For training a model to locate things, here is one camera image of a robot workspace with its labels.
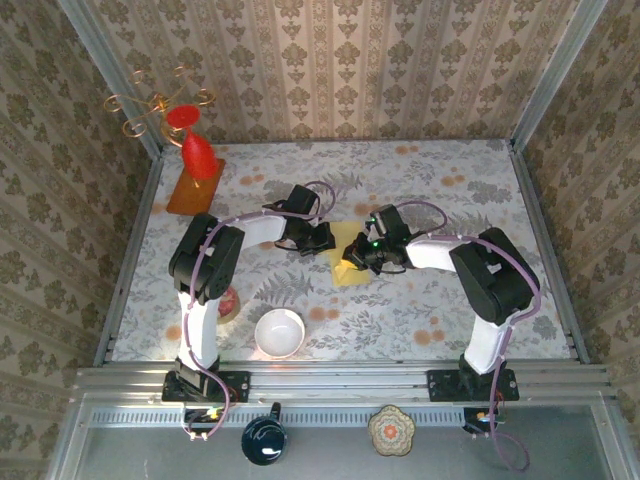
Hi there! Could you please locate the yellow cloth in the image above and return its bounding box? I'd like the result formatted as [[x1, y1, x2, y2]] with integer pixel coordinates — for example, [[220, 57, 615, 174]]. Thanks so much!
[[327, 221, 372, 288]]

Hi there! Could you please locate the floral patterned table cover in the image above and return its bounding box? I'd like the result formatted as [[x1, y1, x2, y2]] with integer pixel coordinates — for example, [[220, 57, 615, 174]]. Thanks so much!
[[110, 139, 576, 362]]

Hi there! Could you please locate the white bowl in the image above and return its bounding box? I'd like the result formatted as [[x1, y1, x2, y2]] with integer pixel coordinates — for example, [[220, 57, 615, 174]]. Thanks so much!
[[253, 308, 307, 360]]

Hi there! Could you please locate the round red gold-rimmed tin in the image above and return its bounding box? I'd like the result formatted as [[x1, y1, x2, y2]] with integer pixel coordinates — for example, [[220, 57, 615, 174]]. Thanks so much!
[[217, 286, 242, 325]]

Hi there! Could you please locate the orange wooden board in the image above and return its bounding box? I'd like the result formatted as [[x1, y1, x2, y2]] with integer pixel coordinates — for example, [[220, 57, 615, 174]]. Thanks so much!
[[165, 157, 227, 218]]

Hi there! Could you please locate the red wine glass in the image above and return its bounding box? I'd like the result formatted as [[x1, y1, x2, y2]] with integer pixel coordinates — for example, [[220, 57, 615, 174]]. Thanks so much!
[[165, 104, 219, 181]]

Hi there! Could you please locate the patterned flower-shaped dish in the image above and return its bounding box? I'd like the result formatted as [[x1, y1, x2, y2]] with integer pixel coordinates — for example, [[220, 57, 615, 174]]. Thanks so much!
[[367, 404, 417, 458]]

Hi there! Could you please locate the grey metal shelf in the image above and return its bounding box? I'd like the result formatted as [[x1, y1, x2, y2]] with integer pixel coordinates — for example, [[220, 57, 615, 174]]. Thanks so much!
[[47, 402, 634, 480]]

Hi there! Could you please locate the small controller circuit board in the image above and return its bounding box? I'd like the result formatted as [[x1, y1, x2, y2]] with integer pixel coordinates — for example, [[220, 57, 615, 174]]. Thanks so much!
[[462, 407, 507, 435], [180, 405, 225, 436]]

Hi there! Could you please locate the dark blue mug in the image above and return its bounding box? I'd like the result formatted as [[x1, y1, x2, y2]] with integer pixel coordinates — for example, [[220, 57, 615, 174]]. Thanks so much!
[[240, 401, 289, 467]]

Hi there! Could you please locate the aluminium frame cross rail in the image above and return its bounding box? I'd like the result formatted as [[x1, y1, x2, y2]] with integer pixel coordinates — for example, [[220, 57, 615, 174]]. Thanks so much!
[[72, 359, 619, 407]]

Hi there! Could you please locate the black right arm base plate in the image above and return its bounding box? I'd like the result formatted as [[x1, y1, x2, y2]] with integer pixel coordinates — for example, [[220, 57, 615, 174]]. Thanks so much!
[[426, 368, 520, 403]]

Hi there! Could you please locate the slotted grey cable duct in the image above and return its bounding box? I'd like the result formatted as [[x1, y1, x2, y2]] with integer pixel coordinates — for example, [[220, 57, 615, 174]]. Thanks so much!
[[89, 409, 476, 429]]

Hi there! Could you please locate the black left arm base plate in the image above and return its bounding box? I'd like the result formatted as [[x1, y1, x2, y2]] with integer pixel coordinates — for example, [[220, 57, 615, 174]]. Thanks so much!
[[160, 370, 252, 404]]

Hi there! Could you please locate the aluminium frame side rail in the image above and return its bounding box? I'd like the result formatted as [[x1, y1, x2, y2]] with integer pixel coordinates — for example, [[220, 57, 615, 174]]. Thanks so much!
[[93, 154, 164, 366], [508, 142, 591, 364]]

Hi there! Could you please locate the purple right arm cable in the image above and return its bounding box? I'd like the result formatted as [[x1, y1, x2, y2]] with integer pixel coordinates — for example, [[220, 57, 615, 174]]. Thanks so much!
[[394, 200, 544, 471]]

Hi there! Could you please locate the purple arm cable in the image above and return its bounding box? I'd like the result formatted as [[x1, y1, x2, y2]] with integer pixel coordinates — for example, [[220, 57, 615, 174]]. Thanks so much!
[[177, 180, 337, 444], [394, 200, 544, 471]]

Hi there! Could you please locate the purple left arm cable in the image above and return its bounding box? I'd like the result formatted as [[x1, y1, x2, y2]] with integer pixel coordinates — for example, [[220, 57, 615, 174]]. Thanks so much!
[[177, 180, 337, 444]]

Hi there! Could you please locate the gold wire candle holder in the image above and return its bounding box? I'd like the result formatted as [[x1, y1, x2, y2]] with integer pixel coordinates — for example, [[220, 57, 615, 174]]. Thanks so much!
[[103, 66, 217, 147]]

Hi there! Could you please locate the aluminium frame post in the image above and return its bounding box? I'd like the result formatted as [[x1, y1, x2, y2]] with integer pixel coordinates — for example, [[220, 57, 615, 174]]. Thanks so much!
[[57, 0, 164, 159], [509, 0, 614, 151]]

